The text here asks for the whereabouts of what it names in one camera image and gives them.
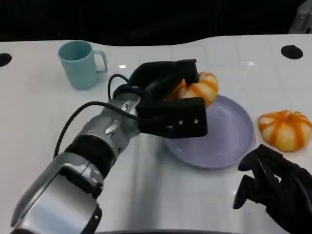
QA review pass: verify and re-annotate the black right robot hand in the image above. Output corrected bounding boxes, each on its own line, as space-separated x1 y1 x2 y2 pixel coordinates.
232 143 312 234

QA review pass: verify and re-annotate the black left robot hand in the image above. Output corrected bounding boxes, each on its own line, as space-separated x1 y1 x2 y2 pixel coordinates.
113 58 199 102

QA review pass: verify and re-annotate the orange and white bread roll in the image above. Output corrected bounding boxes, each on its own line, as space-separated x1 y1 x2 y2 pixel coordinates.
258 110 312 153
165 72 219 108

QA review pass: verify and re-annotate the lilac plate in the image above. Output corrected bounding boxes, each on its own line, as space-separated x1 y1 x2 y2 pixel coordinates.
162 94 255 169

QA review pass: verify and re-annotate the pale green mug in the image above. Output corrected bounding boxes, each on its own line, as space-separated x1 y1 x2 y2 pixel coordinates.
58 40 109 90

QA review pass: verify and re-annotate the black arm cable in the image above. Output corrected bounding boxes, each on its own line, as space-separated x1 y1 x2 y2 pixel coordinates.
108 74 143 100
53 100 138 158

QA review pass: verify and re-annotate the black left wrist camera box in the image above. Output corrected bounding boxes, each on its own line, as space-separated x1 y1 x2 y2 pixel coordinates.
135 97 209 139

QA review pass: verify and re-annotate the black table cable hole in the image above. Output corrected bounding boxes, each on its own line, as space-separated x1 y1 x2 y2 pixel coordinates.
0 53 13 68
280 44 304 59

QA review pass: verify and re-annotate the grey metal frame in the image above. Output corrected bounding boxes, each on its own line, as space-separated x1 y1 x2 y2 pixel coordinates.
288 0 312 35

